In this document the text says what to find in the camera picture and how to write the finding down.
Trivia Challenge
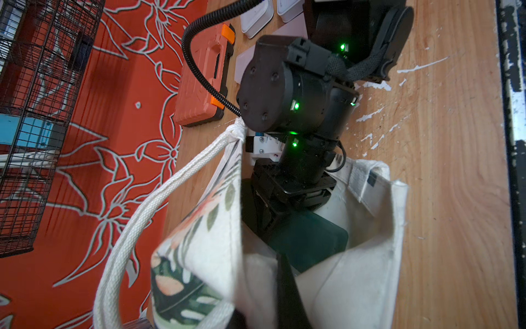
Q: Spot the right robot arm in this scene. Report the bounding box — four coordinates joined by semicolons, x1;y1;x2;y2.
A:
182;1;414;213

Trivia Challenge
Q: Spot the dark green pencil case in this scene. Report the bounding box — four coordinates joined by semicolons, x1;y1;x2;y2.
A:
241;179;349;273

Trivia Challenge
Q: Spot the grey pencil case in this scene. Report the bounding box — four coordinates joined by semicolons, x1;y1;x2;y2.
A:
241;0;274;38
277;0;305;23

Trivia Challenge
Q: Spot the white canvas tote bag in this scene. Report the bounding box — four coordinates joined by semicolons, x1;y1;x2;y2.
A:
93;119;408;328

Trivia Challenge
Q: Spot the white coiled cable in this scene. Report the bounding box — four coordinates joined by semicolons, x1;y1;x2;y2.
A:
0;149;58;169

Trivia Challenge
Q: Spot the black wire wall basket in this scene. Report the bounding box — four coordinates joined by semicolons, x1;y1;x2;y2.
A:
1;1;104;258

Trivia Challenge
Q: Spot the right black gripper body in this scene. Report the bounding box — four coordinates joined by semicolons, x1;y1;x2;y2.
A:
251;133;337;210

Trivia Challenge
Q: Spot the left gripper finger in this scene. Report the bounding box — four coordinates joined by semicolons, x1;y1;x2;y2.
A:
277;254;312;329

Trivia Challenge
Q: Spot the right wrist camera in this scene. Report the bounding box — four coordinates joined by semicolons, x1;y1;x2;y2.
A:
245;130;285;165

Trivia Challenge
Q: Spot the light blue box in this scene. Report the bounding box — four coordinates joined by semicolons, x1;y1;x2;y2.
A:
1;114;54;149

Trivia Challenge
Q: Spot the orange plastic tool case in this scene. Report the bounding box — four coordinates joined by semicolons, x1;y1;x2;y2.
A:
172;22;237;127

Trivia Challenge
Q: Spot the translucent plastic pencil box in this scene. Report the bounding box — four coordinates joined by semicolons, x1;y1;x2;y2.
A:
234;14;308;84

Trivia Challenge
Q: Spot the small black round device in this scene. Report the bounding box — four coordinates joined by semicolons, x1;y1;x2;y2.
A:
67;33;94;72

